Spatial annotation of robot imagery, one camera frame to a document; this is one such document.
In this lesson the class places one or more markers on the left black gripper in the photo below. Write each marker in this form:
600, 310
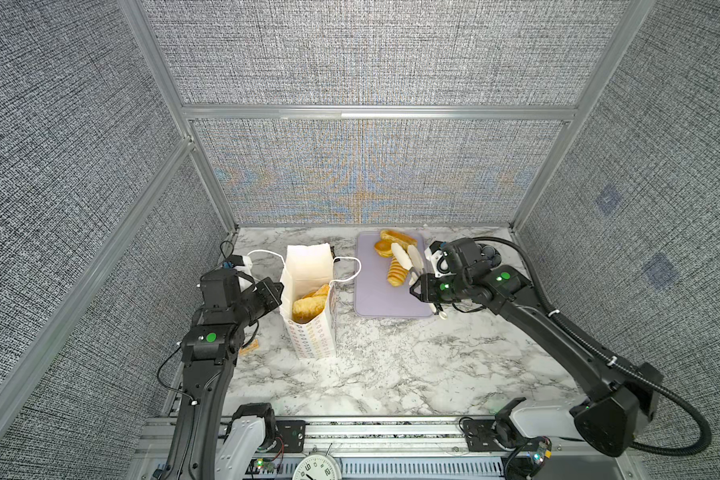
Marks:
273, 299

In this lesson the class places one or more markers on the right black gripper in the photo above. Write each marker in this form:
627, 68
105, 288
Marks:
427, 290

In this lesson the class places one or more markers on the striped twisted bread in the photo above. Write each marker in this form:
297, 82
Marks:
396, 275

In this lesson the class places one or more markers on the pale braided bread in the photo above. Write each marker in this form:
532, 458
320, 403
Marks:
306, 309

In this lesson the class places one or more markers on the white patterned paper bag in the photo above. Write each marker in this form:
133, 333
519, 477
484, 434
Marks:
305, 269

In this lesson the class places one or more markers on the yellow lemon shaped bread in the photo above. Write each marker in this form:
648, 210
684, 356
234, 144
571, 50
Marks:
323, 291

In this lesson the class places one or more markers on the small round bun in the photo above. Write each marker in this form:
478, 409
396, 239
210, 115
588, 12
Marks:
384, 248

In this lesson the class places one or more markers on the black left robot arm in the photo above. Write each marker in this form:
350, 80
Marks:
209, 353

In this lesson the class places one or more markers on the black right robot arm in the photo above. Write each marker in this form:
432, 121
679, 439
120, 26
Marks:
619, 398

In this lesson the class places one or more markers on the long glazed bread stick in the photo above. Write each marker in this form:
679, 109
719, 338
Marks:
397, 237

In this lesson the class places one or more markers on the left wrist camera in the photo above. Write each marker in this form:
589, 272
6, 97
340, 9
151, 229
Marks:
223, 286

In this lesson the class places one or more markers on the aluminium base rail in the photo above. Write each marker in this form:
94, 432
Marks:
389, 447

